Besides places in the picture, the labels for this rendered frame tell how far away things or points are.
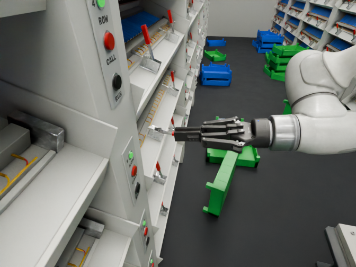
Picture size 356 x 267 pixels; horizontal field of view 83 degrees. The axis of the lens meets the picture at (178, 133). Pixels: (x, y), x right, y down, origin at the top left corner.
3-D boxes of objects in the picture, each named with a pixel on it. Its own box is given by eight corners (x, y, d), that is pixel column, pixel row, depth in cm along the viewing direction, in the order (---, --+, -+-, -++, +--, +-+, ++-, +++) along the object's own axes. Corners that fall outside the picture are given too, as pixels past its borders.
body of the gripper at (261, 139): (269, 155, 49) (230, 155, 51) (263, 134, 56) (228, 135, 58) (274, 131, 45) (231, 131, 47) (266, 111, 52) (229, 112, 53)
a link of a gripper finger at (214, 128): (243, 126, 51) (243, 123, 52) (199, 125, 54) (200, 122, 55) (242, 138, 53) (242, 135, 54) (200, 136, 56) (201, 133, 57)
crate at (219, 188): (233, 174, 115) (220, 169, 118) (240, 147, 103) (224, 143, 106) (218, 218, 94) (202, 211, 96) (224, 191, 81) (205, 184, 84)
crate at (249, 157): (252, 145, 135) (255, 136, 130) (257, 168, 119) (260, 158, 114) (207, 141, 138) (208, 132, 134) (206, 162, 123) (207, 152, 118)
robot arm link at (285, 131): (284, 136, 55) (261, 136, 57) (291, 107, 50) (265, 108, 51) (294, 159, 48) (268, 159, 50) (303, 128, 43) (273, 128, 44)
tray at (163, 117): (180, 89, 93) (188, 70, 87) (141, 202, 45) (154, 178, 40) (139, 70, 91) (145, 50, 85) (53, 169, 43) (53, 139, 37)
